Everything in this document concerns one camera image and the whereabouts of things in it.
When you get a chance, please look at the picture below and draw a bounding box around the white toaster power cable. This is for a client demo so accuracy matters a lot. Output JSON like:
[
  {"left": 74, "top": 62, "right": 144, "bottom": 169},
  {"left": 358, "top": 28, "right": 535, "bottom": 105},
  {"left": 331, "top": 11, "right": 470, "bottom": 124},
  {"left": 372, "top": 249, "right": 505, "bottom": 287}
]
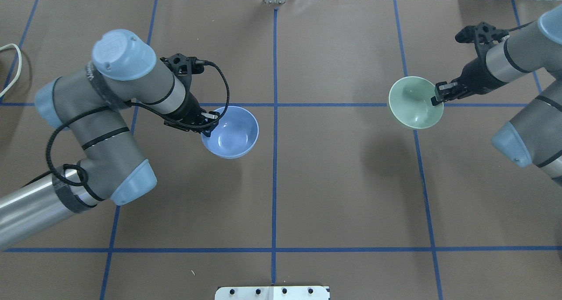
[{"left": 0, "top": 43, "right": 22, "bottom": 98}]

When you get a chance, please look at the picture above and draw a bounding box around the brown paper table mat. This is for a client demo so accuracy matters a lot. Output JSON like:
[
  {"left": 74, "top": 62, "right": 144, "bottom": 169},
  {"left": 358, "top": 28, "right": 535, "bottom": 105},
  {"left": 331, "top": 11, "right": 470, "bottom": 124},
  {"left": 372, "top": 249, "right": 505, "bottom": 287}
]
[{"left": 1, "top": 0, "right": 561, "bottom": 300}]

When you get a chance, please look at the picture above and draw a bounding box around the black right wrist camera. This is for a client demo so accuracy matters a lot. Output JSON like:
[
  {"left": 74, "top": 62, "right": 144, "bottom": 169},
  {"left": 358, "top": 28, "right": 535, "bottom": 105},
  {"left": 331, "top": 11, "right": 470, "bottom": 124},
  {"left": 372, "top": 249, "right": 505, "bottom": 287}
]
[{"left": 455, "top": 22, "right": 509, "bottom": 57}]

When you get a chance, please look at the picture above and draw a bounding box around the blue bowl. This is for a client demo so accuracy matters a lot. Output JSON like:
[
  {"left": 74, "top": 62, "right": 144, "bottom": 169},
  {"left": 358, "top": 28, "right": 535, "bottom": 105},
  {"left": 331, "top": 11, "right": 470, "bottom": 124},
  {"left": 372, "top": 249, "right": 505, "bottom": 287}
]
[{"left": 201, "top": 106, "right": 259, "bottom": 159}]

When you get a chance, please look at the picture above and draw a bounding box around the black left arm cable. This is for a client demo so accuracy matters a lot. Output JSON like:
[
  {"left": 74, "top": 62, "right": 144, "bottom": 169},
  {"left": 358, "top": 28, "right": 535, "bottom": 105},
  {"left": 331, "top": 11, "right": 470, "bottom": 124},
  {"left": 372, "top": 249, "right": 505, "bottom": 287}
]
[{"left": 45, "top": 59, "right": 231, "bottom": 202}]

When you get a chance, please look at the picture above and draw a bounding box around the green bowl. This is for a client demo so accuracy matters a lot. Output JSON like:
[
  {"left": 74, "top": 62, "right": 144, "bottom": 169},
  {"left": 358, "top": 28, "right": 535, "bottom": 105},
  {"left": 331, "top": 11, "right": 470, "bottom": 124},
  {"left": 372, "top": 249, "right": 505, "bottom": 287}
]
[{"left": 387, "top": 76, "right": 444, "bottom": 130}]

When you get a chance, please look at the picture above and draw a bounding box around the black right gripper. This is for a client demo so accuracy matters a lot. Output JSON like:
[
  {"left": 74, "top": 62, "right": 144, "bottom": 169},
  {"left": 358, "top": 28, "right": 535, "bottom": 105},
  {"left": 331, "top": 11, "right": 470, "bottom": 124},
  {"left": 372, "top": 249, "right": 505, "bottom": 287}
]
[{"left": 430, "top": 58, "right": 505, "bottom": 106}]

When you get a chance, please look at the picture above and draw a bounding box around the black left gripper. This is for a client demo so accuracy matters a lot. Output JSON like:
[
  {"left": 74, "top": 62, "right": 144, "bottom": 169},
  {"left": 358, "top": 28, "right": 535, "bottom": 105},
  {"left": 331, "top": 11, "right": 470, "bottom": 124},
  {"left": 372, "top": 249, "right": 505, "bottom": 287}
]
[{"left": 163, "top": 93, "right": 220, "bottom": 138}]

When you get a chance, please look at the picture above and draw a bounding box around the white camera mast base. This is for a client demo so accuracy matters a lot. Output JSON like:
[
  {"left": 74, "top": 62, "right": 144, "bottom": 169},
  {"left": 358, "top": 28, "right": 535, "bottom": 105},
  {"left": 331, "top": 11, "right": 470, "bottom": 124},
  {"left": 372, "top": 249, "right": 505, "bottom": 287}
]
[{"left": 214, "top": 286, "right": 331, "bottom": 300}]

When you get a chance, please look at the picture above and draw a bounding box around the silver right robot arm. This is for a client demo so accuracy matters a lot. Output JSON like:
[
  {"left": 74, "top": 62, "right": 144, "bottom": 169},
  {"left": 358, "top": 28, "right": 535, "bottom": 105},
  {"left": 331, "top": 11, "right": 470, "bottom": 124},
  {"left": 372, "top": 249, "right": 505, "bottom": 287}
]
[{"left": 430, "top": 5, "right": 562, "bottom": 185}]

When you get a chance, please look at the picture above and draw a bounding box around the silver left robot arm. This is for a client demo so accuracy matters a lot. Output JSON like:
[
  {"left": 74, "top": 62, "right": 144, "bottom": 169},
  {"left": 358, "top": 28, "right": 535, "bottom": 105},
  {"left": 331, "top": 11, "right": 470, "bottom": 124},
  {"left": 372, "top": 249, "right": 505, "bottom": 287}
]
[{"left": 0, "top": 29, "right": 223, "bottom": 250}]

